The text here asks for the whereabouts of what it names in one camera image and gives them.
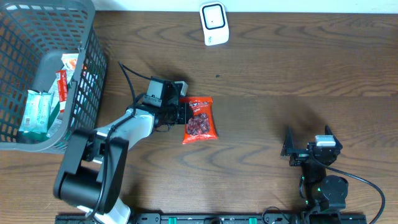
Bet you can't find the grey plastic mesh basket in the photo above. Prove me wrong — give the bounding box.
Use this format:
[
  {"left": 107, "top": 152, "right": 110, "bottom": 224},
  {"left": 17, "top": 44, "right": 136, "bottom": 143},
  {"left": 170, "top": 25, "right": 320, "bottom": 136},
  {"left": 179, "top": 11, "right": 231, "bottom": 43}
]
[{"left": 1, "top": 0, "right": 108, "bottom": 154}]

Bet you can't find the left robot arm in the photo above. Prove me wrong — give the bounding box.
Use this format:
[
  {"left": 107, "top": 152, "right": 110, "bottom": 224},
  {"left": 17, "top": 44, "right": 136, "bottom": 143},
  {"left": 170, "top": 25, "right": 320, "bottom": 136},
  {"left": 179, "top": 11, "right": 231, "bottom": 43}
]
[{"left": 53, "top": 77, "right": 193, "bottom": 223}]

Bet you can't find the white barcode scanner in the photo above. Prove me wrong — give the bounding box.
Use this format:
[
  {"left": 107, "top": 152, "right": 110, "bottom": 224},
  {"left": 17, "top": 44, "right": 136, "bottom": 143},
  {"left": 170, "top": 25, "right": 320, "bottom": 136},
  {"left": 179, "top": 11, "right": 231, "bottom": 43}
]
[{"left": 199, "top": 2, "right": 229, "bottom": 46}]

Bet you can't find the orange and white snack packet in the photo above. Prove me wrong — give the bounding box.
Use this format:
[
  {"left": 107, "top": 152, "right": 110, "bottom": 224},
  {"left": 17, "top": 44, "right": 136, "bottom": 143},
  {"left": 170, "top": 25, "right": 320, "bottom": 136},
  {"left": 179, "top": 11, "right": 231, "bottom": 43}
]
[{"left": 61, "top": 54, "right": 79, "bottom": 70}]

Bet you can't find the light green wipes pack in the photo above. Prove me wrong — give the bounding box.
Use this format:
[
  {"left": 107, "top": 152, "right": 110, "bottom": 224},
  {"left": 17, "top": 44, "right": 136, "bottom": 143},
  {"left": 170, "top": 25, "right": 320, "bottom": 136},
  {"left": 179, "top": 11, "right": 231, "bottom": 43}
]
[{"left": 19, "top": 90, "right": 53, "bottom": 134}]

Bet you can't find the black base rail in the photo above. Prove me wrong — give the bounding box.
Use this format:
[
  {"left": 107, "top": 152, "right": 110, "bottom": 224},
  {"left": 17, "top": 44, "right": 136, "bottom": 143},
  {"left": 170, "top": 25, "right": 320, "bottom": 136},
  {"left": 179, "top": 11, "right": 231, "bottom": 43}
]
[{"left": 55, "top": 212, "right": 368, "bottom": 224}]

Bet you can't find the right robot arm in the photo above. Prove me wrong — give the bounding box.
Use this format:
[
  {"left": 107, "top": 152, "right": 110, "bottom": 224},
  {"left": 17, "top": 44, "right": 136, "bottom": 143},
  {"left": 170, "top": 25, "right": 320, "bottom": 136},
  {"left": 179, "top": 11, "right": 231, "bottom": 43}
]
[{"left": 281, "top": 126, "right": 348, "bottom": 223}]

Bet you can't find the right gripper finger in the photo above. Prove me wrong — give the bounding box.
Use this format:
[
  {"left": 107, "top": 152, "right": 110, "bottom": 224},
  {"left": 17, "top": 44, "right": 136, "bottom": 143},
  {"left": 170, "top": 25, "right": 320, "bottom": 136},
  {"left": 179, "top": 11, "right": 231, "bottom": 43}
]
[
  {"left": 325, "top": 125, "right": 342, "bottom": 148},
  {"left": 281, "top": 126, "right": 295, "bottom": 155}
]

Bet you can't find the red snack bag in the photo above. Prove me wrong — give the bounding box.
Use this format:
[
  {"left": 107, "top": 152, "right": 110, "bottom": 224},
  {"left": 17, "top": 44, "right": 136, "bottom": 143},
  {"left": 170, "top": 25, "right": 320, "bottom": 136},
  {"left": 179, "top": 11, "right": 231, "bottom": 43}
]
[{"left": 180, "top": 96, "right": 218, "bottom": 144}]

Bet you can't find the red and white snack packet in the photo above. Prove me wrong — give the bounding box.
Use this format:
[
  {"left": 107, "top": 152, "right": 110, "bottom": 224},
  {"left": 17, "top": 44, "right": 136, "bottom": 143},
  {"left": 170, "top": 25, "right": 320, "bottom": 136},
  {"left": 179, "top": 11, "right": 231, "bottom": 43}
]
[{"left": 56, "top": 70, "right": 68, "bottom": 113}]

